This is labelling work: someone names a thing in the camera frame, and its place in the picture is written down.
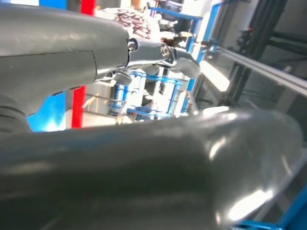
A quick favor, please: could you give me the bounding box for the red barrier belt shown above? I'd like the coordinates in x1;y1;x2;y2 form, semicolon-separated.
71;0;96;129

